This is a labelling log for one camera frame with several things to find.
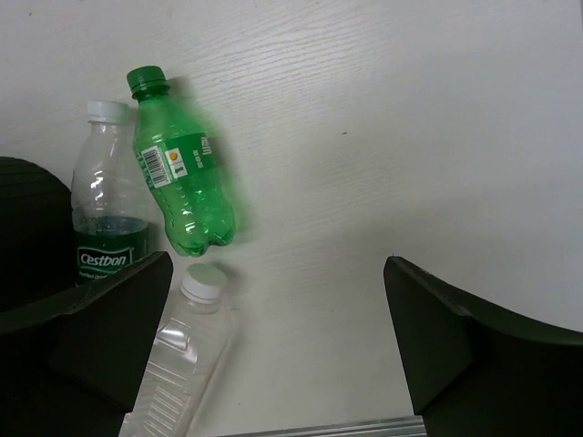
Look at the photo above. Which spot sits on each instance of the clear square plastic bottle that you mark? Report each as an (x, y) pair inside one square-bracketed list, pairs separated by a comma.
[(194, 331)]

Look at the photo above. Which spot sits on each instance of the green plastic soda bottle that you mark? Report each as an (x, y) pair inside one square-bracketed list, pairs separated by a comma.
[(179, 165)]

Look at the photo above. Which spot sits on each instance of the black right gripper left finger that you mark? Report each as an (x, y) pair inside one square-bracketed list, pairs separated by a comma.
[(72, 363)]

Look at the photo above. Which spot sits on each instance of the black ribbed plastic bin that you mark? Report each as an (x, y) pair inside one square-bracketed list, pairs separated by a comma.
[(37, 236)]

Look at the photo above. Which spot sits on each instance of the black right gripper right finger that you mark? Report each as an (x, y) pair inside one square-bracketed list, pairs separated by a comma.
[(474, 368)]

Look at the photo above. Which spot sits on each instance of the clear bottle dark green label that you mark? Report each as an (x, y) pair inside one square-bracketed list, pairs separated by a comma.
[(109, 196)]

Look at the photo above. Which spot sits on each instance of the aluminium table edge rail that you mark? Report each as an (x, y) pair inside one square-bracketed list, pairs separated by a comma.
[(402, 426)]

